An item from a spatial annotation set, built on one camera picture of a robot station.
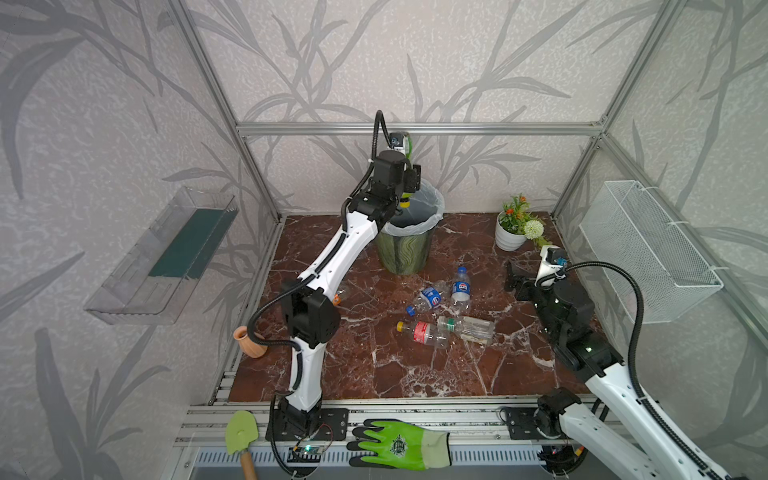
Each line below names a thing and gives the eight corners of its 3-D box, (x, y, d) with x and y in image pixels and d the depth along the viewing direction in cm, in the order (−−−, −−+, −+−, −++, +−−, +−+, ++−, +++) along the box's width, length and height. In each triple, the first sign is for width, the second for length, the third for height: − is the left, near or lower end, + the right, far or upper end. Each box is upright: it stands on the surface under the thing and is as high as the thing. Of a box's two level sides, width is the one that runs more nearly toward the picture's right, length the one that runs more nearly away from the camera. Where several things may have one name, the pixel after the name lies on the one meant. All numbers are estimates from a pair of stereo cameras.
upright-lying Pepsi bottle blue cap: (452, 314, 95) (455, 306, 91) (448, 275, 105) (450, 266, 101) (470, 314, 95) (474, 306, 91) (464, 275, 105) (467, 266, 101)
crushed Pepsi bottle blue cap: (405, 312, 94) (405, 309, 92) (425, 287, 100) (426, 283, 98) (425, 326, 91) (425, 322, 89) (444, 298, 97) (445, 294, 95)
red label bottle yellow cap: (395, 341, 90) (395, 334, 85) (399, 323, 93) (398, 315, 89) (445, 350, 88) (447, 343, 84) (446, 331, 92) (448, 324, 87)
